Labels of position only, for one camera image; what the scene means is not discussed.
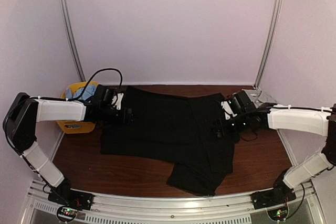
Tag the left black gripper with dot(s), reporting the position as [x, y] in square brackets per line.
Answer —
[126, 119]

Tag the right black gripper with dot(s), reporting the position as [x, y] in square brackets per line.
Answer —
[222, 129]

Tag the black long sleeve shirt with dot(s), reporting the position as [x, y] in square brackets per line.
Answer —
[179, 130]

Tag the grey shirt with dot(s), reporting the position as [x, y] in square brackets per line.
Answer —
[259, 98]

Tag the yellow plastic basket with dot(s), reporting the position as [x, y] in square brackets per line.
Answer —
[76, 127]

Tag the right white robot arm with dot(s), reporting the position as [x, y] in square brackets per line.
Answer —
[318, 121]

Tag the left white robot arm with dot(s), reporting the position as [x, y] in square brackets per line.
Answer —
[19, 126]

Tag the light blue shirt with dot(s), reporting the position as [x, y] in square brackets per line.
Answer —
[78, 92]

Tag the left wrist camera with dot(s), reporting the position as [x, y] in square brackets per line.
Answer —
[105, 97]

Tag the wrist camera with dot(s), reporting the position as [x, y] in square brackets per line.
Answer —
[105, 97]
[240, 102]

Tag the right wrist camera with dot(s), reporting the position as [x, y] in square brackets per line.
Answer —
[240, 102]

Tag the front aluminium rail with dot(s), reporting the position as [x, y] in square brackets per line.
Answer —
[232, 208]

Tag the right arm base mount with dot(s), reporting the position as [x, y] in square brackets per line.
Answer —
[275, 200]

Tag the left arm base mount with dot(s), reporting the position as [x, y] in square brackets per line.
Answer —
[71, 201]

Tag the left aluminium frame post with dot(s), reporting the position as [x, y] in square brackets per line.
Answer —
[71, 39]

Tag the aluminium frame post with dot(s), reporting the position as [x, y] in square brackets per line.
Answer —
[276, 10]
[71, 39]

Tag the right aluminium frame post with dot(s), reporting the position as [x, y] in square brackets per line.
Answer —
[276, 10]

